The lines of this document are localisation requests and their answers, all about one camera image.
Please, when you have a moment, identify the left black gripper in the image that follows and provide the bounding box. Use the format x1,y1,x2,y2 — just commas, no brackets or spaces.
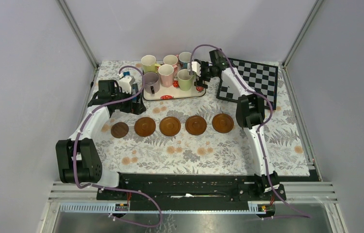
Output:
111,86,145,115

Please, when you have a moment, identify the green mug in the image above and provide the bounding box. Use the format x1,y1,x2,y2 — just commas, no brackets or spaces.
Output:
177,69,195,91

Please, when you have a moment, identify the dark walnut coaster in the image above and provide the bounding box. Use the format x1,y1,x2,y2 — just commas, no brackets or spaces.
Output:
111,122,129,138

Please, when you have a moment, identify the brown coaster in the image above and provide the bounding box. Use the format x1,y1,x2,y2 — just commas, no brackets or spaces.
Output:
159,116,181,136
212,113,234,133
185,115,207,135
134,117,156,137

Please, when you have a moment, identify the black white chessboard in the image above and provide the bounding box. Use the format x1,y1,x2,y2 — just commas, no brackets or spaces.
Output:
216,58,279,110

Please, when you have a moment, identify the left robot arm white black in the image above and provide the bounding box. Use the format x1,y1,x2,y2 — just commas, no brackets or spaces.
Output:
55,76,146,200

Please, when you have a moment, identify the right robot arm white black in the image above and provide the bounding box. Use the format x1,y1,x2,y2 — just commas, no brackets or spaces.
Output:
188,48,280,200

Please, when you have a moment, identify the blue mug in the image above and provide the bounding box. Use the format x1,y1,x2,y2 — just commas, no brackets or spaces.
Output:
178,51,192,69

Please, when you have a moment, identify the toy block stack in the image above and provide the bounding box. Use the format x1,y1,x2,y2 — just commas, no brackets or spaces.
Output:
123,71,139,103

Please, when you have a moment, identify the pink mug back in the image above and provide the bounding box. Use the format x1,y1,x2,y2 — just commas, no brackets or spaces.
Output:
163,54,179,68

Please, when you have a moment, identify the pink mug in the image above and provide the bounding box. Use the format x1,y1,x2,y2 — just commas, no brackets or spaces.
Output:
163,54,179,68
158,64,175,87

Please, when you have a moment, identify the strawberry print serving tray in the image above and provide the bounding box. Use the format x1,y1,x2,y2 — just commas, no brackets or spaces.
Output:
143,72,206,101

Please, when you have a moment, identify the pink mug front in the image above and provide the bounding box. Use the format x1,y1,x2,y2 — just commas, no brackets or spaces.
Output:
158,64,175,87

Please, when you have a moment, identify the grey purple mug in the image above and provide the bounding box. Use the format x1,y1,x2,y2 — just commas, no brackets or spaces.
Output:
143,72,160,94

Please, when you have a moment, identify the yellow mug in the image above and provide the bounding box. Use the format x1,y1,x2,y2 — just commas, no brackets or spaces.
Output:
141,55,161,73

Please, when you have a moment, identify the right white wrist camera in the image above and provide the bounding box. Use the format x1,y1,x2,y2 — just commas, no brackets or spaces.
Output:
190,61,201,77

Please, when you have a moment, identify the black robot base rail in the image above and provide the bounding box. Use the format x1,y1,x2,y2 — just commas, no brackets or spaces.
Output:
65,172,319,212

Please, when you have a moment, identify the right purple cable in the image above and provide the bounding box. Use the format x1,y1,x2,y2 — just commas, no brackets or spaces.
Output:
189,44,312,220

